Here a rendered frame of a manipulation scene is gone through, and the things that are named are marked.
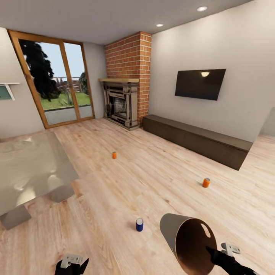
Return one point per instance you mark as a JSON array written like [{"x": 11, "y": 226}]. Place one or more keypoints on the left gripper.
[{"x": 73, "y": 269}]

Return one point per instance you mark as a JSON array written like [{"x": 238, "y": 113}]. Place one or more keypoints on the trash can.
[{"x": 187, "y": 240}]

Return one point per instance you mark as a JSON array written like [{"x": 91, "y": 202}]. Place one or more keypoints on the wall mounted tv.
[{"x": 201, "y": 84}]

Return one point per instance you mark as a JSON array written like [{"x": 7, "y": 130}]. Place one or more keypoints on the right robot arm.
[{"x": 226, "y": 261}]

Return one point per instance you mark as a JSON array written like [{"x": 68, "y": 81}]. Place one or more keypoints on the wood fireplace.
[{"x": 121, "y": 103}]

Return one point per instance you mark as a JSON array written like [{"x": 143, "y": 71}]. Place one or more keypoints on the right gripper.
[{"x": 221, "y": 259}]

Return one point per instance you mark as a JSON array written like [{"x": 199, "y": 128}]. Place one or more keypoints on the door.
[{"x": 56, "y": 72}]

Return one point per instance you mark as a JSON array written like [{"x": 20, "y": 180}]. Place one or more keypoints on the coffee table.
[{"x": 30, "y": 168}]

